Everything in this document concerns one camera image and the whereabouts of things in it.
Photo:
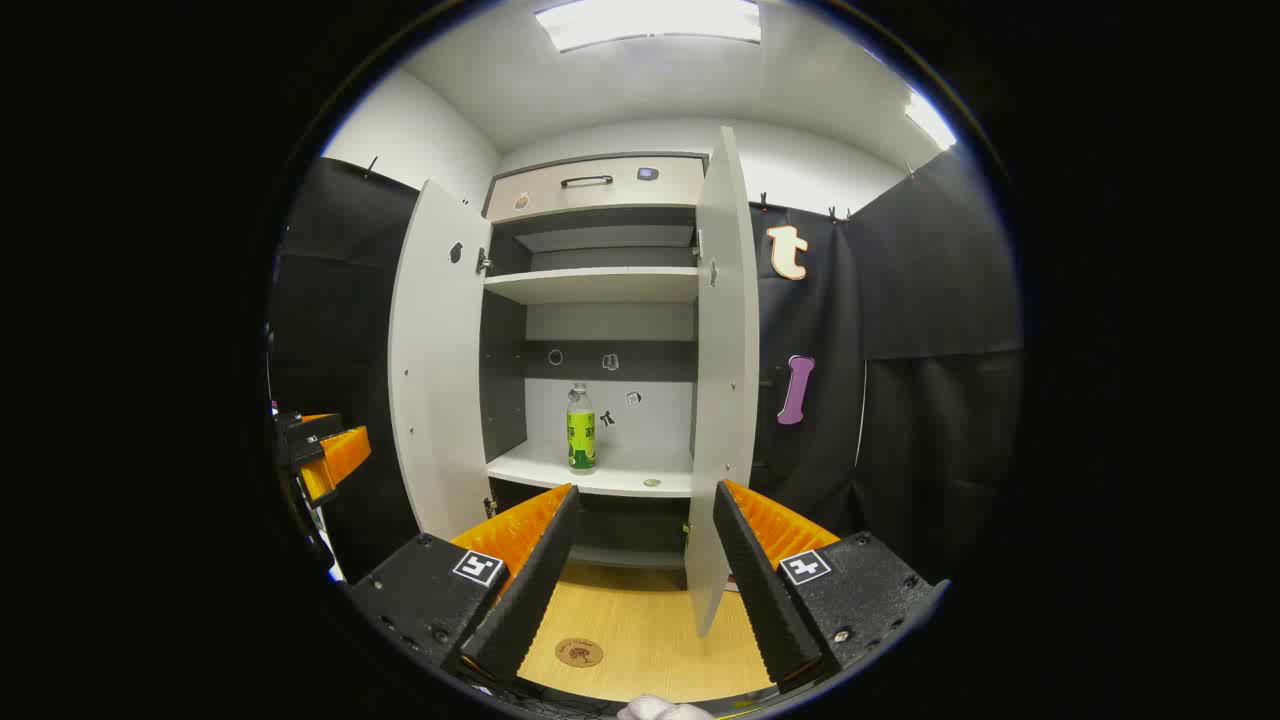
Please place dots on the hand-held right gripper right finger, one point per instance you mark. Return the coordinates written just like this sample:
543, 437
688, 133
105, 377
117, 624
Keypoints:
765, 590

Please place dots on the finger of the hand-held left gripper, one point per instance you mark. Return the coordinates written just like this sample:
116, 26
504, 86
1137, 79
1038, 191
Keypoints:
300, 440
340, 460

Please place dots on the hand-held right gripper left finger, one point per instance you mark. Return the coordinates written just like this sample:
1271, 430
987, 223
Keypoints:
530, 590

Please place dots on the round brown coaster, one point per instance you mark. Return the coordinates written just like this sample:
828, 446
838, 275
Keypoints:
579, 653

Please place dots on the grey cabinet door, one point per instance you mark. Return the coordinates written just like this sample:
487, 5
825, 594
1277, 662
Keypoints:
435, 380
725, 400

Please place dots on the green label plastic bottle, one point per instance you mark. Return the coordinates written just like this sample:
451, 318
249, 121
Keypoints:
581, 440

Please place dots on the grey cabinet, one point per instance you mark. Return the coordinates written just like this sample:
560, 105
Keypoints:
600, 285

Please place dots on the black backdrop cloth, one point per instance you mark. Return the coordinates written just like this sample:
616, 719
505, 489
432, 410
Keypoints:
930, 450

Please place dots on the ceiling light panel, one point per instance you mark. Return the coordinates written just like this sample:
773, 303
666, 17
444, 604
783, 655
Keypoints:
930, 122
650, 20

